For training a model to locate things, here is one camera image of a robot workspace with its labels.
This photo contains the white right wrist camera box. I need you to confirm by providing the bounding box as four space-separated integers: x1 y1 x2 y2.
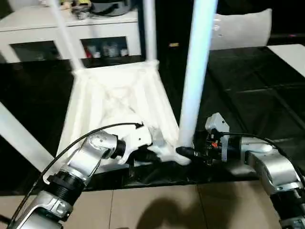
205 113 230 139

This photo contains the grey pillow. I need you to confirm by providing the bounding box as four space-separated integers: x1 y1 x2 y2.
210 8 273 51

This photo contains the white plastic table top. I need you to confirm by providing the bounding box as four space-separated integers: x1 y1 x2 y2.
43 60 193 184

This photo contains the grey bag with black strap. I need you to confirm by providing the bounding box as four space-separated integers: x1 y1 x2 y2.
91 0 139 17

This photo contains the white sideboard cabinet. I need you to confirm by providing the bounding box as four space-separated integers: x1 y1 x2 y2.
0 6 142 63

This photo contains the white flat board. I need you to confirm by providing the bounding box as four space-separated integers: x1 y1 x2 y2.
268 44 305 77

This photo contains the black cabinet with yellow label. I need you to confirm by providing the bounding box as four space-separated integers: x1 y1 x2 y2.
139 0 196 62

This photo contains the colourful clutter bundle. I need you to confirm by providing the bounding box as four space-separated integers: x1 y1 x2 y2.
41 0 93 20

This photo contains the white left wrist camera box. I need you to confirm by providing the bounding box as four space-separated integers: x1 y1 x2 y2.
117 125 153 165

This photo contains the white plastic table leg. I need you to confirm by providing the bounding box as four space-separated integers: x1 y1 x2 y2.
45 0 86 74
177 0 219 149
142 0 159 66
0 101 54 171

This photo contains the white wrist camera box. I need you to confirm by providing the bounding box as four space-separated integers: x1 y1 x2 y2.
205 113 230 139
117 125 153 165

